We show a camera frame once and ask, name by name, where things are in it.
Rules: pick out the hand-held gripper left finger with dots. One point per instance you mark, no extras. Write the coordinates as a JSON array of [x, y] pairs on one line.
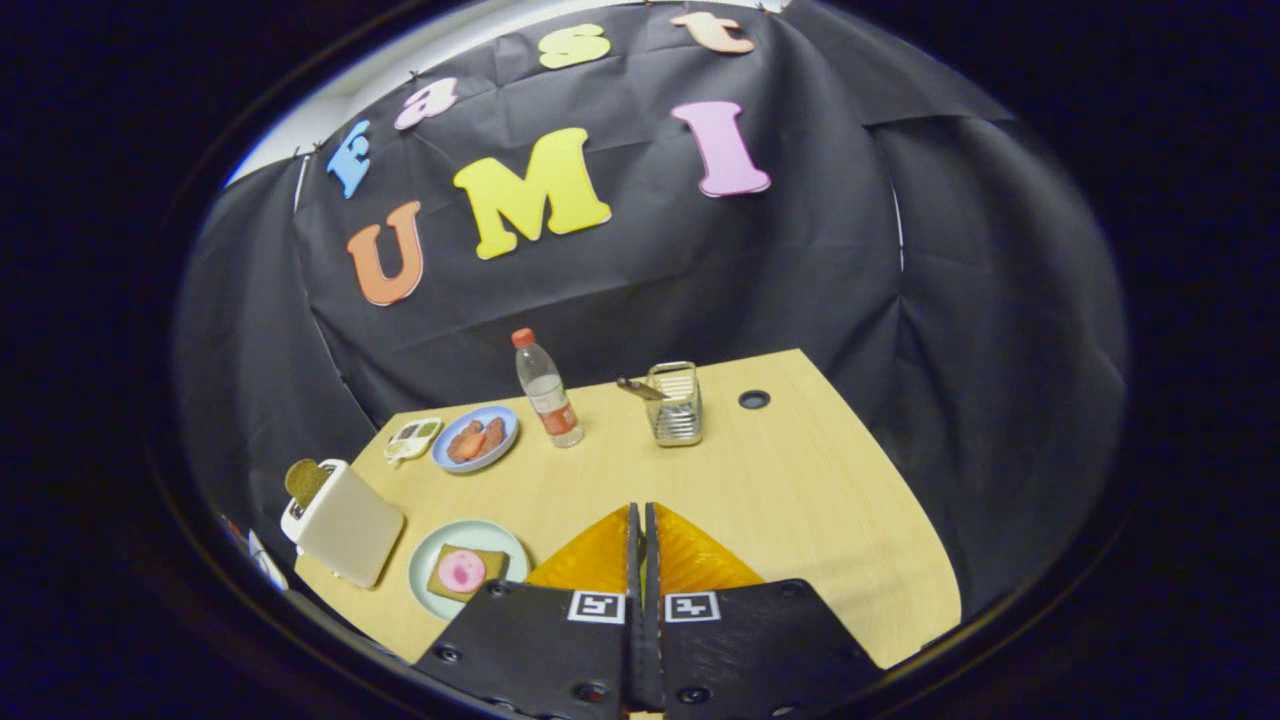
[[540, 650]]

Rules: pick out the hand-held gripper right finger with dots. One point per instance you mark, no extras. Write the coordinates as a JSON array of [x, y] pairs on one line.
[[750, 650]]

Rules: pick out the brown bread slice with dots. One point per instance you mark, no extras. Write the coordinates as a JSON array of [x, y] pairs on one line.
[[303, 482]]

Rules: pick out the toasted bread slice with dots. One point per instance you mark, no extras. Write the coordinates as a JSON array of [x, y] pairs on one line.
[[492, 565]]

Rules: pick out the pink ham slice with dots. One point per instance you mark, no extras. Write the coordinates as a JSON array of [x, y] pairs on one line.
[[461, 571]]

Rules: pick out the pale green plate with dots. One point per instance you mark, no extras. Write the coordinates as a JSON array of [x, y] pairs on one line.
[[480, 535]]

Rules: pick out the blue plate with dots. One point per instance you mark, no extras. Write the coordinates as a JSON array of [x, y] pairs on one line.
[[482, 465]]

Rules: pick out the red tomato slice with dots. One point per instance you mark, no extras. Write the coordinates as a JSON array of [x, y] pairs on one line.
[[468, 447]]

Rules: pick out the brown meat piece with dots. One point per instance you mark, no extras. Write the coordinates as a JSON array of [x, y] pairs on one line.
[[462, 428], [494, 433]]

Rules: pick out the white toaster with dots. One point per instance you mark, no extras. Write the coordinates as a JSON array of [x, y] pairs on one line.
[[350, 530]]

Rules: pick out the white divided spice dish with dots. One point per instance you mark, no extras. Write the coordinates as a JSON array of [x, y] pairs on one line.
[[415, 436]]

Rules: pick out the clear bottle with red cap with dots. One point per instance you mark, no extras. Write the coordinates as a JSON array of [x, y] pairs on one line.
[[550, 400]]

